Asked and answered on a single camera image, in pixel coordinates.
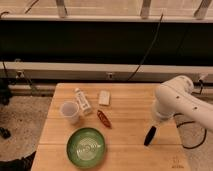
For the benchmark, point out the clear plastic cup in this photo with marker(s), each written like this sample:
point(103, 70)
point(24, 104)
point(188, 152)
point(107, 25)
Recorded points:
point(70, 111)

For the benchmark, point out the wooden table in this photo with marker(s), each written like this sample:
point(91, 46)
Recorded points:
point(130, 118)

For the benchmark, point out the white eraser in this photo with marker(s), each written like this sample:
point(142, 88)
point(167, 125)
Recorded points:
point(104, 98)

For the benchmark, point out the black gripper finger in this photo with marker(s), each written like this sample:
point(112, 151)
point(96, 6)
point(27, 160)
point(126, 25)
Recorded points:
point(150, 135)

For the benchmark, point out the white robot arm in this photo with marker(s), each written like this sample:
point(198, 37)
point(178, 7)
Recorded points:
point(174, 96)

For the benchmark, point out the white tube bottle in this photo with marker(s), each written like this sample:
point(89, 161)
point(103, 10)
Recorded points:
point(83, 102)

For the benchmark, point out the green ceramic plate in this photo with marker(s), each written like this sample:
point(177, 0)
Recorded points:
point(86, 148)

